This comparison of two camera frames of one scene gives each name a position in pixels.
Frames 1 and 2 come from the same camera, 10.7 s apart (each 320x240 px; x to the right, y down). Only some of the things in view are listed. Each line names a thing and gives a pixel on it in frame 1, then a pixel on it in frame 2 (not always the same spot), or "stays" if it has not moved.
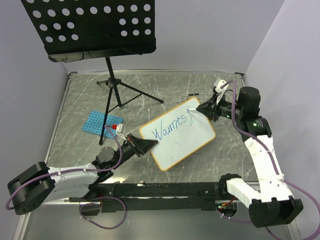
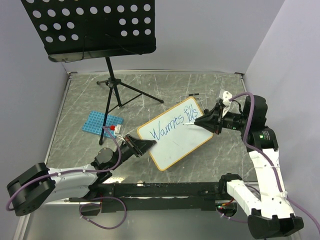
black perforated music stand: (73, 30) stays
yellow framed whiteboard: (180, 132) stays
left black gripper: (142, 146) stays
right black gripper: (210, 108) -> (212, 120)
